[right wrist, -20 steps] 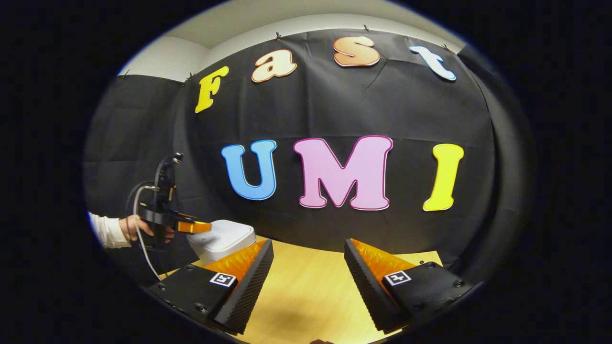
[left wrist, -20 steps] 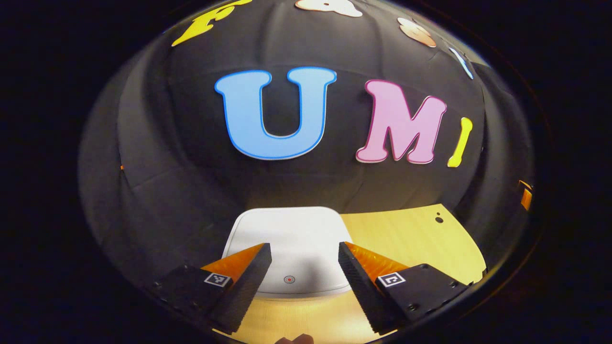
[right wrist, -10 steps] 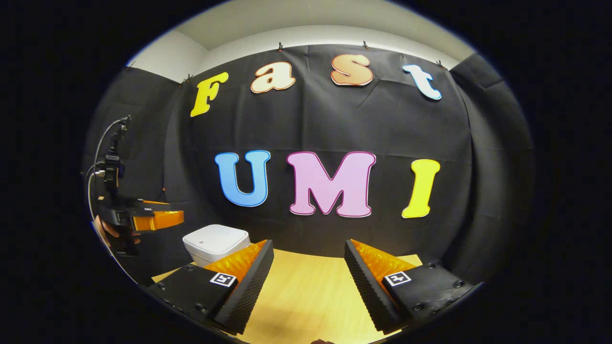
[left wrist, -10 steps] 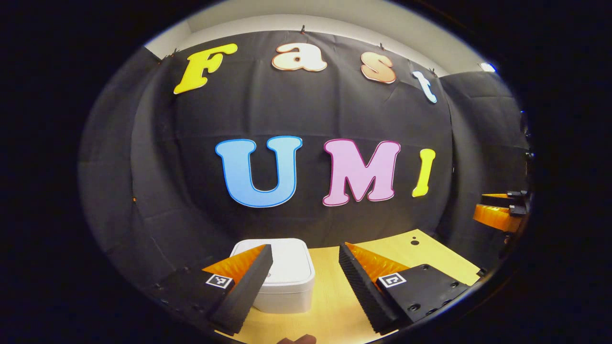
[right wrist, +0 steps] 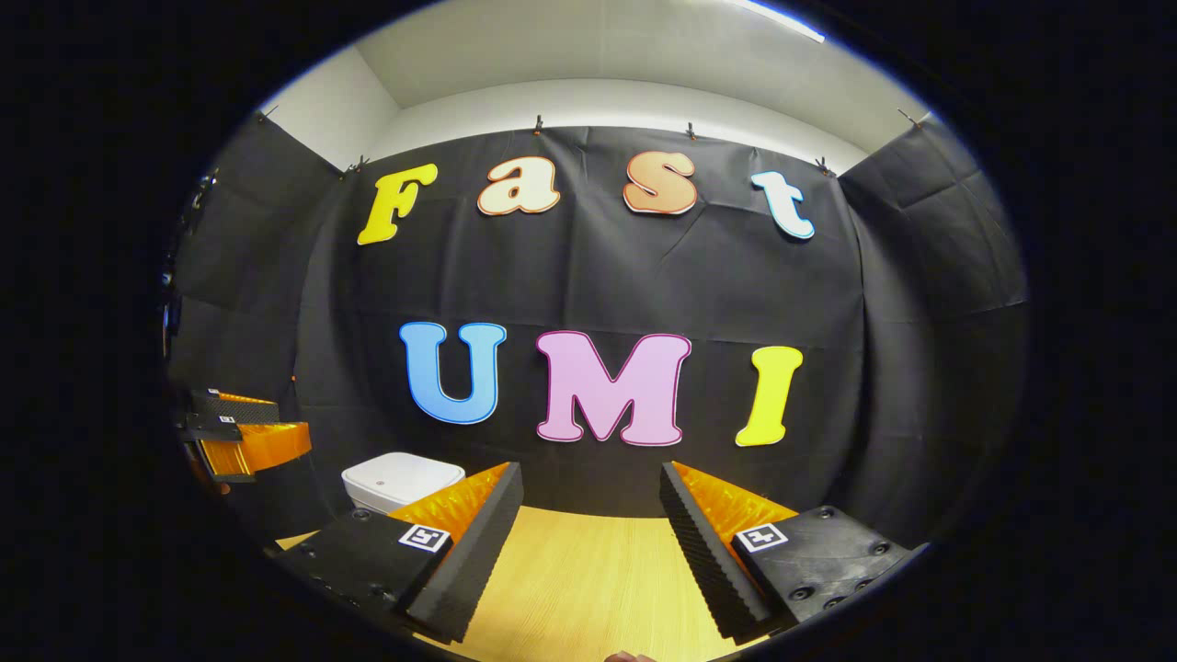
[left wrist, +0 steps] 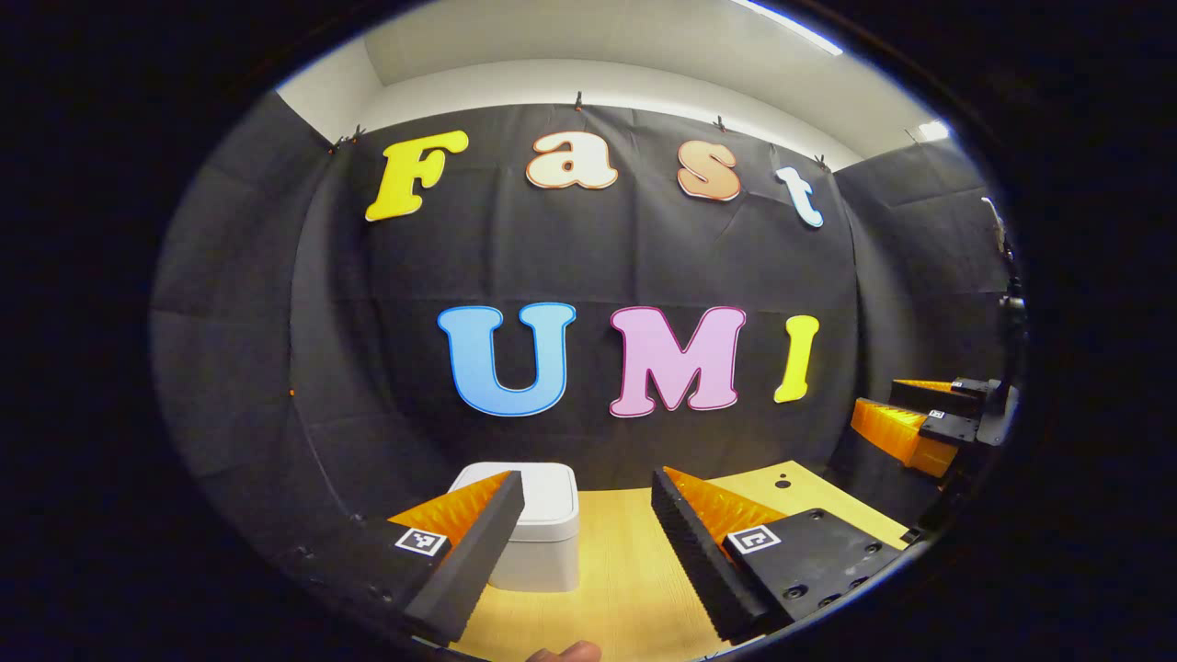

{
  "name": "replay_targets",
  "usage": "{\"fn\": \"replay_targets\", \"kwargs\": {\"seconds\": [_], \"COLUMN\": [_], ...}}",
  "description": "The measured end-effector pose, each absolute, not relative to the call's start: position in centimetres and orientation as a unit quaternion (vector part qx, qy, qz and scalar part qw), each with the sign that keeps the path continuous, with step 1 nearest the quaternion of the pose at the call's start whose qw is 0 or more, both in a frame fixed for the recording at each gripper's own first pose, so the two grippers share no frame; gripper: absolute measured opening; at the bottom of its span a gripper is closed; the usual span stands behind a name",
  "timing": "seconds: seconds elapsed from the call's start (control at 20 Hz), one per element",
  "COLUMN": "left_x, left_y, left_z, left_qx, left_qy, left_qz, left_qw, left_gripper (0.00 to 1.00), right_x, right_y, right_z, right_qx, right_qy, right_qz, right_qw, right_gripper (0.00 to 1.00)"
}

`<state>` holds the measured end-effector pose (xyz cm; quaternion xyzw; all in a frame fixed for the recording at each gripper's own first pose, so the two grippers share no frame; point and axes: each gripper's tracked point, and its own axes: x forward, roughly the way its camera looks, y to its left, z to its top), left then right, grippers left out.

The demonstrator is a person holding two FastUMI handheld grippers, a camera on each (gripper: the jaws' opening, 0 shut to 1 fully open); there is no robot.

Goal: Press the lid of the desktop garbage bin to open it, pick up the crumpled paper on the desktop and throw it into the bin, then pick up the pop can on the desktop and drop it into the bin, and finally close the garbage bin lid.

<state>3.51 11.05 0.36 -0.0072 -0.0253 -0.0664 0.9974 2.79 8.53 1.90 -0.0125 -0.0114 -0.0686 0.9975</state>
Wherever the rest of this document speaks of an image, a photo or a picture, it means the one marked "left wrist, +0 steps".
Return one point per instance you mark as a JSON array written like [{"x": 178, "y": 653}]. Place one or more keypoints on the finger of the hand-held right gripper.
[
  {"x": 938, "y": 395},
  {"x": 906, "y": 432}
]

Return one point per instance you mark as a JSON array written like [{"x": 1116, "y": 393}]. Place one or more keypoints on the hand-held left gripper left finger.
[{"x": 474, "y": 561}]

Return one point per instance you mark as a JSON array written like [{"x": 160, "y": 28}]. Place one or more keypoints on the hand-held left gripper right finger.
[{"x": 699, "y": 561}]

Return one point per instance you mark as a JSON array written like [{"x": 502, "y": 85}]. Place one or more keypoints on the white desktop garbage bin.
[{"x": 547, "y": 515}]

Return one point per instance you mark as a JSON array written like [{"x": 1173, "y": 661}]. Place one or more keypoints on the wooden desktop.
[{"x": 625, "y": 570}]

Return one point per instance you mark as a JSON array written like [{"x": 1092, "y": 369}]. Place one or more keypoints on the dark metal stand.
[{"x": 1011, "y": 308}]

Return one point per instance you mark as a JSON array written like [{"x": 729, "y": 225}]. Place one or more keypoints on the ceiling light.
[{"x": 934, "y": 130}]

